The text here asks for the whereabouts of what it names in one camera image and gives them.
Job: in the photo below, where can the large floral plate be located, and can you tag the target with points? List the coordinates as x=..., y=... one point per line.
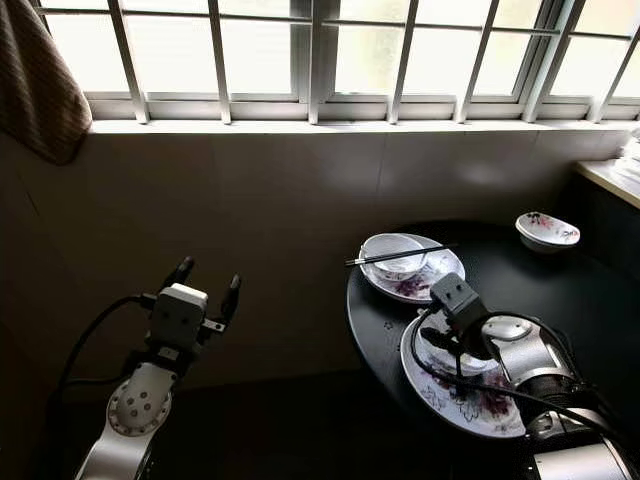
x=470, y=405

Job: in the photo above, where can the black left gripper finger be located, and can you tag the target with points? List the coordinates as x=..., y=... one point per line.
x=180, y=275
x=231, y=297

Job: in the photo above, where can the small floral plate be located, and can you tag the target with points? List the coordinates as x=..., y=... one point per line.
x=440, y=285

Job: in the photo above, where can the black round table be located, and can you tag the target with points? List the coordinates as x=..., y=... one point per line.
x=510, y=280

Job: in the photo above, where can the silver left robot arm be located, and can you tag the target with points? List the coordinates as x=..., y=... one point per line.
x=140, y=405

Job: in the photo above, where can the wooden top side table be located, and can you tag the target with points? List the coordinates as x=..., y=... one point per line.
x=610, y=178

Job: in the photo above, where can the brown striped hanging cloth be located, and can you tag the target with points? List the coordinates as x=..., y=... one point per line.
x=40, y=90

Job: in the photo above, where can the small floral bowl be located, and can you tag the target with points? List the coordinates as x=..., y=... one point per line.
x=548, y=234

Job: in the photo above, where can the white barred window frame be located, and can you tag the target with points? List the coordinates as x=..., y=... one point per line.
x=322, y=60

